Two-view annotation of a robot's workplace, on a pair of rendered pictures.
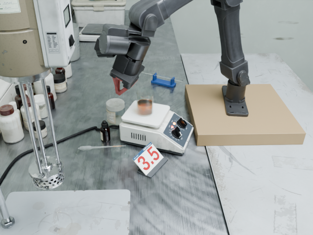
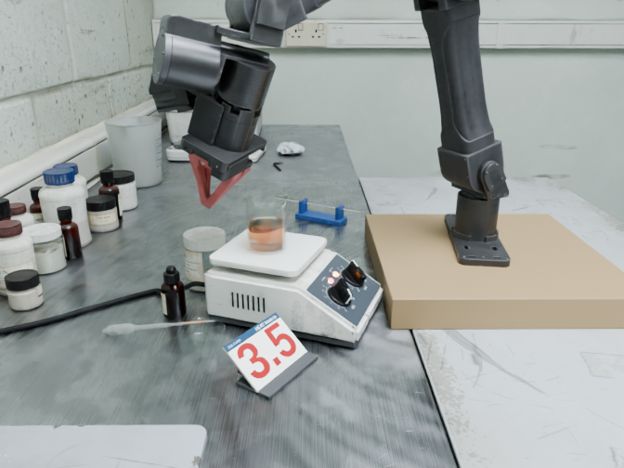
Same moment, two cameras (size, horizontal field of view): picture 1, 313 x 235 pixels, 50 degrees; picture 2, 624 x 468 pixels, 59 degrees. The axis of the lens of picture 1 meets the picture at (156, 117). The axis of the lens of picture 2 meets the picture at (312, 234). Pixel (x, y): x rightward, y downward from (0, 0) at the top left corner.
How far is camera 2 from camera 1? 0.34 m
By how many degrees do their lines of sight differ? 12
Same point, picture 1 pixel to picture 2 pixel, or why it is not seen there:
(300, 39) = (582, 178)
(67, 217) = not seen: outside the picture
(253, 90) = (513, 223)
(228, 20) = (456, 37)
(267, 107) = (550, 252)
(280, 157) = (603, 355)
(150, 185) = (266, 417)
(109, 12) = not seen: hidden behind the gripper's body
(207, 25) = (411, 152)
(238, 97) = (483, 227)
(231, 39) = (462, 86)
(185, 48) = not seen: hidden behind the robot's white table
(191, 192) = (374, 437)
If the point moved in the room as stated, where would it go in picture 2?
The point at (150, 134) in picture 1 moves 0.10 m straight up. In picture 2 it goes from (276, 292) to (274, 213)
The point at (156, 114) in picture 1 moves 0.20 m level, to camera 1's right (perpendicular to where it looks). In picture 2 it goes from (293, 252) to (454, 254)
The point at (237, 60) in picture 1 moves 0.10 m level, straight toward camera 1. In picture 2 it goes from (479, 136) to (477, 151)
